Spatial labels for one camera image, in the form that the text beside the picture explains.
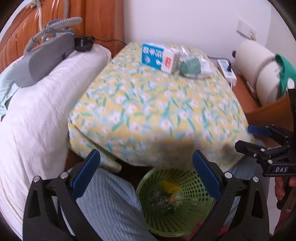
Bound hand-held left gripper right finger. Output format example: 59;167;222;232
192;150;270;241

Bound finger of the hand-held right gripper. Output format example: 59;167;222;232
235;140;274;161
247;125;289;145

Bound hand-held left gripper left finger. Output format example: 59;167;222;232
22;149;102;241

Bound green mesh wastebasket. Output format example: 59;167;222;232
136;168;214;238

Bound small yellow wrapper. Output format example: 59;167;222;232
168;193;183;205

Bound blue white milk carton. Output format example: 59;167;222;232
141;43;181;75

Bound person's right hand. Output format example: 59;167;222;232
274;176;292;202

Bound brown wooden side cabinet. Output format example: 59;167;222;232
231;74;296;149

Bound green cloth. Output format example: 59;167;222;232
274;54;296;96

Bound white power strip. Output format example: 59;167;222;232
217;59;237;85

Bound yellow floral cloth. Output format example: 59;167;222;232
67;42;255;173

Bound clear bag with green contents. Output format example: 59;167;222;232
177;46;214;79

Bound light teal pillow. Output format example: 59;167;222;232
0;56;26;121

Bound grey breathing machine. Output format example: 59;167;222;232
14;34;77;88

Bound black power adapter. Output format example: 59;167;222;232
74;36;95;52

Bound carved wooden headboard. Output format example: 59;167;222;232
0;0;125;75

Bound white wall socket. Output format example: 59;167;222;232
236;19;258;41

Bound grey corrugated breathing hose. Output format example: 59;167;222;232
24;0;83;52

